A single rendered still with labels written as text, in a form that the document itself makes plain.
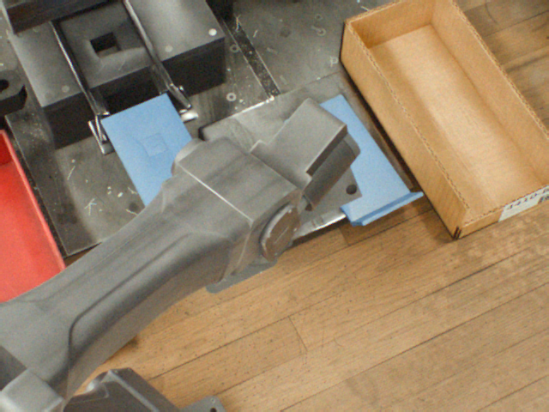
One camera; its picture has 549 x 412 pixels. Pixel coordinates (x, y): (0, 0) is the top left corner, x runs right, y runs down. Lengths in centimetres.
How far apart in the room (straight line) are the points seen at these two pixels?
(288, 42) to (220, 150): 50
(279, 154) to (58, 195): 40
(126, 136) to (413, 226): 31
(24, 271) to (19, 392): 51
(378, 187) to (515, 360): 22
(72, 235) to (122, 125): 13
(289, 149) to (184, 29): 36
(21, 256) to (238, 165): 42
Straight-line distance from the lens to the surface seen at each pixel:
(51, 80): 108
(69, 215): 109
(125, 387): 84
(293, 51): 119
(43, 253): 107
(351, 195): 85
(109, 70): 108
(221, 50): 111
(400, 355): 103
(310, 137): 76
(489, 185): 112
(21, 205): 110
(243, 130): 111
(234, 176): 69
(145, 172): 100
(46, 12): 96
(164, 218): 66
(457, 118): 115
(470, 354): 104
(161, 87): 106
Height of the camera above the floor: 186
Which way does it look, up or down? 62 degrees down
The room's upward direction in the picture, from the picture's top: 3 degrees clockwise
